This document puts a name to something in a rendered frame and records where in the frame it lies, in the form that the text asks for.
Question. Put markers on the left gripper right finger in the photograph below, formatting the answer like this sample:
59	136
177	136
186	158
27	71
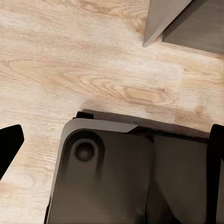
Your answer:
217	139

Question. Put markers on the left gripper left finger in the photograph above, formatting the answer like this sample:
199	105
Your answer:
11	139

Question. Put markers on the dishwasher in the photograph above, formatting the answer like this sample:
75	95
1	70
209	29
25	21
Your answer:
199	26

